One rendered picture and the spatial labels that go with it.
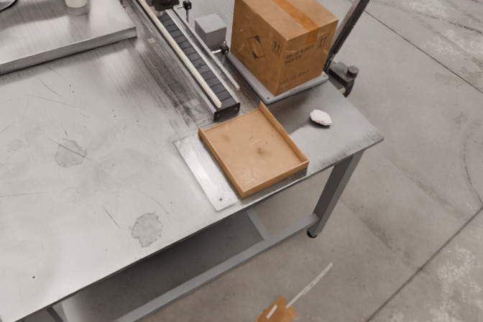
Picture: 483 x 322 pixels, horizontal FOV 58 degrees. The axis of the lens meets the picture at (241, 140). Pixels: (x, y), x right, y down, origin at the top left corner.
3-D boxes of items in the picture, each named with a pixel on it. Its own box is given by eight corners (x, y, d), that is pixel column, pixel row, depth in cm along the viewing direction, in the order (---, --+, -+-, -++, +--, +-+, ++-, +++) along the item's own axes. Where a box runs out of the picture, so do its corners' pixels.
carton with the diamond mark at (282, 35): (229, 51, 177) (234, -8, 156) (274, 32, 187) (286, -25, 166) (274, 97, 164) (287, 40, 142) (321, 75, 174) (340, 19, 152)
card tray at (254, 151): (198, 132, 152) (198, 125, 149) (259, 108, 162) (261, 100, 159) (242, 198, 138) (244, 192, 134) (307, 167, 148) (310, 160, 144)
